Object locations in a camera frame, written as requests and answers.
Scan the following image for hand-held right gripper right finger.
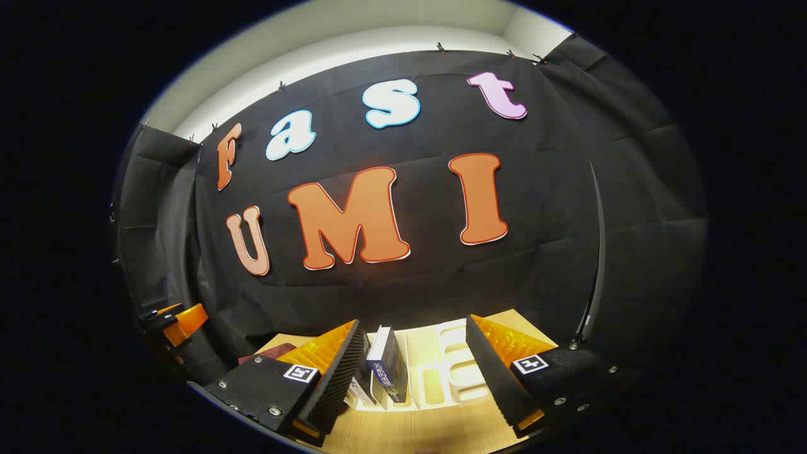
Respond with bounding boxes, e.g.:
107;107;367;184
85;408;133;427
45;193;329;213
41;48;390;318
465;313;632;440

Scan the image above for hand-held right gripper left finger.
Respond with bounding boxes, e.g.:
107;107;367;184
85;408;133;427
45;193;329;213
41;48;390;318
203;318;369;448

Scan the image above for white bookshelf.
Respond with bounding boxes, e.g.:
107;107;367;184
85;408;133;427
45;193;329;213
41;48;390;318
344;318;499;414

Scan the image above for blue spine book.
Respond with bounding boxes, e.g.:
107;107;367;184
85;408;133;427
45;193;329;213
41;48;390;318
366;325;409;404

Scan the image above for maroon schoolbag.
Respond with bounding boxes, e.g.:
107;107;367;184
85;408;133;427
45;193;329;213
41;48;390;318
238;342;297;366

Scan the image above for black backdrop cloth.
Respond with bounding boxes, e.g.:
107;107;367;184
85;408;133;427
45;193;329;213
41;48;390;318
113;32;710;379

